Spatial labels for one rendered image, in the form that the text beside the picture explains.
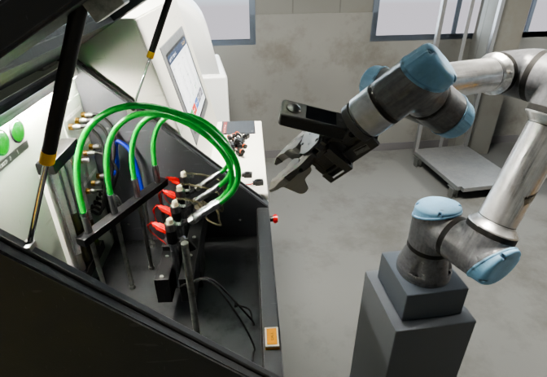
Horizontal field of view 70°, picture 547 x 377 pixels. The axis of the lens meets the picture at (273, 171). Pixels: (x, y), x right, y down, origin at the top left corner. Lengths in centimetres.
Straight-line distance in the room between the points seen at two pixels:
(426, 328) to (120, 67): 113
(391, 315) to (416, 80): 79
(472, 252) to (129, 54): 103
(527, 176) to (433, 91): 45
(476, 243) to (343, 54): 279
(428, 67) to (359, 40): 305
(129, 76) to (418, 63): 86
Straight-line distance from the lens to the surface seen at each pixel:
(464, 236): 105
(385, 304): 126
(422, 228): 110
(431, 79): 61
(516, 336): 249
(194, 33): 252
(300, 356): 210
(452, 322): 128
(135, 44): 121
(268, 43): 345
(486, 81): 97
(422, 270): 117
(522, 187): 102
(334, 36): 357
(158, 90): 123
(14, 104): 93
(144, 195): 118
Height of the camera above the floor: 169
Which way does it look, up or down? 29 degrees down
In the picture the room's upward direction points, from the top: straight up
